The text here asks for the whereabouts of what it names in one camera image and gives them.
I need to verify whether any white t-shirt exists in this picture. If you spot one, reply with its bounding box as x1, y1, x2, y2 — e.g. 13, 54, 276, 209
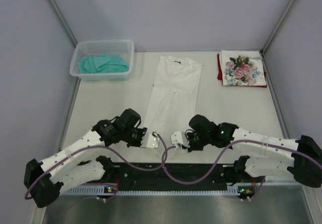
143, 56, 203, 146

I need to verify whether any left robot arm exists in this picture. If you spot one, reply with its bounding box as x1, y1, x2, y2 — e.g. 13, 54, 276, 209
23, 108, 147, 208

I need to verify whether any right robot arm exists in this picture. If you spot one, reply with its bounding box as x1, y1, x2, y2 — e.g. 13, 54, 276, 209
187, 114, 321, 188

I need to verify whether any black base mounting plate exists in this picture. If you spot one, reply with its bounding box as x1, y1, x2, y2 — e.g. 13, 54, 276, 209
108, 163, 240, 191

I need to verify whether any folded red t-shirt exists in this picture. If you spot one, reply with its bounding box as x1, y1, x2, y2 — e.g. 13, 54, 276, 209
217, 54, 267, 88

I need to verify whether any teal green t-shirt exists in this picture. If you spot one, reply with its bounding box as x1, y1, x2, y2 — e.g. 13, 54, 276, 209
77, 54, 129, 74

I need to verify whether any white perforated plastic basket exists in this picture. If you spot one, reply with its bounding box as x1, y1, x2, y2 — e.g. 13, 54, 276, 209
69, 39, 134, 81

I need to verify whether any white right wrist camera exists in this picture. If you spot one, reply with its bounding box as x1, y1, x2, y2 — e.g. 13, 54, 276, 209
170, 131, 189, 148

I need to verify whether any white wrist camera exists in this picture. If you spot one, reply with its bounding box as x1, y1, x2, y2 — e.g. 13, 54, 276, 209
170, 131, 189, 148
140, 132, 160, 148

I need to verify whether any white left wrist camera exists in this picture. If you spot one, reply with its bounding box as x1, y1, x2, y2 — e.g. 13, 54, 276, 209
140, 132, 160, 148

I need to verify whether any white slotted cable duct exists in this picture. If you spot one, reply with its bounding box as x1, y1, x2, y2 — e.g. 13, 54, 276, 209
63, 185, 246, 196

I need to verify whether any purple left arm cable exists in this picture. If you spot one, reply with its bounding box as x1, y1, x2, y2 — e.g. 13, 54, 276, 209
23, 132, 174, 202

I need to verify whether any left aluminium frame post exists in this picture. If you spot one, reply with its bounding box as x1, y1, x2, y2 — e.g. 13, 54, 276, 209
47, 0, 78, 48

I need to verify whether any aluminium frame post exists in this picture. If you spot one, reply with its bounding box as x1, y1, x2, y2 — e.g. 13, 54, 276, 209
261, 0, 299, 55
47, 0, 78, 48

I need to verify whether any right aluminium frame post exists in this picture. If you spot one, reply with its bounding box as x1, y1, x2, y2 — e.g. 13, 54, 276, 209
261, 0, 299, 55

